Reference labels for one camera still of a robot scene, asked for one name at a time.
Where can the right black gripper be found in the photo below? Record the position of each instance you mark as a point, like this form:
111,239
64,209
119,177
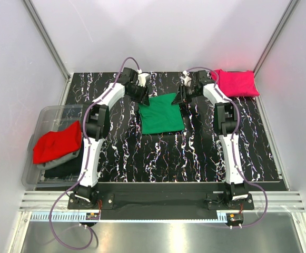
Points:
181,97

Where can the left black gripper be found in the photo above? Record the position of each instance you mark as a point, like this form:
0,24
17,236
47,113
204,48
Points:
143,98

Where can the green t shirt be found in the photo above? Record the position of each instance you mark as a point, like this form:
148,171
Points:
161,116

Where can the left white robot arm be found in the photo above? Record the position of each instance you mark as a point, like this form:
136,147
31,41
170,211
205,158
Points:
96,126

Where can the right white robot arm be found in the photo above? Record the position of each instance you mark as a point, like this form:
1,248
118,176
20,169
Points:
226,127

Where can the folded pink t shirt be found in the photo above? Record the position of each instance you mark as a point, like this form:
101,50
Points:
235,84

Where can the black marble pattern mat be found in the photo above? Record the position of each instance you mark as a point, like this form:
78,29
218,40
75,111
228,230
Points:
194,154

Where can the clear plastic bin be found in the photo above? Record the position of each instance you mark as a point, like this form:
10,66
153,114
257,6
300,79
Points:
51,118

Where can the red t shirt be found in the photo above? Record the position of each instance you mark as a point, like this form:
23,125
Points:
54,145

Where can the black t shirt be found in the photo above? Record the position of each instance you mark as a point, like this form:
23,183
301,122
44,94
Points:
67,170

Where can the right orange connector block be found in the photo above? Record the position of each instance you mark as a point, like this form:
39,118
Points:
235,217

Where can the orange connector block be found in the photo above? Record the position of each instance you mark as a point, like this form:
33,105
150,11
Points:
235,217
93,216

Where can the left orange connector block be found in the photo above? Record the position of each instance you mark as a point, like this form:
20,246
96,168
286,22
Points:
93,216

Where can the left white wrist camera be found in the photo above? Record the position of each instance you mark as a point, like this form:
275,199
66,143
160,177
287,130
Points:
142,78

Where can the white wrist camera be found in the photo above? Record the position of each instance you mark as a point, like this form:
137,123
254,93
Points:
142,78
186,79

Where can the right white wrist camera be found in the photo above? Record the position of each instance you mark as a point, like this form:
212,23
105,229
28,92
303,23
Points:
186,79

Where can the left aluminium frame post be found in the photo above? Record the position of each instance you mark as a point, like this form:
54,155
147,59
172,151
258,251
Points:
36,19

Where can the aluminium frame post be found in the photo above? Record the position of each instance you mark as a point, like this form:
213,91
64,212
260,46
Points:
284,19
36,19

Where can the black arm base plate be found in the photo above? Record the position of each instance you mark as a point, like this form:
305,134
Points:
210,187

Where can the white slotted cable duct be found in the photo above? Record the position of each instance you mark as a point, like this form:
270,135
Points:
129,217

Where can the right aluminium frame post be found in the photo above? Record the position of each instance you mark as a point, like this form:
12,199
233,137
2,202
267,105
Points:
284,19

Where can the aluminium front rail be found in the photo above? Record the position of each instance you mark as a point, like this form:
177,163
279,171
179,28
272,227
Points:
275,201

